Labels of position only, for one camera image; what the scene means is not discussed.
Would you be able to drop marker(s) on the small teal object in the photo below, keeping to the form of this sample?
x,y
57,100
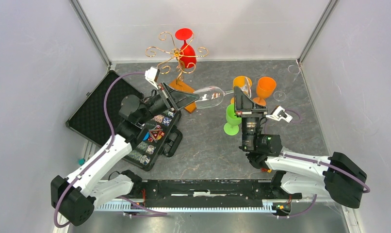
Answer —
x,y
81,161

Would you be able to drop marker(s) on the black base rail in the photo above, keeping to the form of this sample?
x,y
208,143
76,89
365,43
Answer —
x,y
208,196

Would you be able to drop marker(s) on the clear wine glass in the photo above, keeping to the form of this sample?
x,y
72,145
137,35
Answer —
x,y
286,80
211,96

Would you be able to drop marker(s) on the green wine glass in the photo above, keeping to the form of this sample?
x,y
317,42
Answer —
x,y
231,127

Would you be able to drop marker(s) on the red toy brick car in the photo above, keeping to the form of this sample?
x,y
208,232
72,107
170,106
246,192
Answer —
x,y
266,170

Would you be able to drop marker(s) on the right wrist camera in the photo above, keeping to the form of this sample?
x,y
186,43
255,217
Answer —
x,y
278,114

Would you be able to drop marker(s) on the orange wine glass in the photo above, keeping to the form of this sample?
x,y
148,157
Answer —
x,y
264,89

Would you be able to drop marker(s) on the yellow wine glass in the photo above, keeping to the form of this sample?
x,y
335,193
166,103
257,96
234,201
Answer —
x,y
244,83

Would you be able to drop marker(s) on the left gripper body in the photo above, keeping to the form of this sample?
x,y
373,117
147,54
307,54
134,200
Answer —
x,y
154,106

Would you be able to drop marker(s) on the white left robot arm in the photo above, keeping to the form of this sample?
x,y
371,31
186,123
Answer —
x,y
75,197

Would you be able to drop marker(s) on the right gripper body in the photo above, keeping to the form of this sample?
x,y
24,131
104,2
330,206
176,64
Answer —
x,y
250,130

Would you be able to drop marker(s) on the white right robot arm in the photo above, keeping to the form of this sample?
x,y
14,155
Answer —
x,y
335,177

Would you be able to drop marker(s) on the red wine glass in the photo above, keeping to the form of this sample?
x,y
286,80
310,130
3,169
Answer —
x,y
187,55

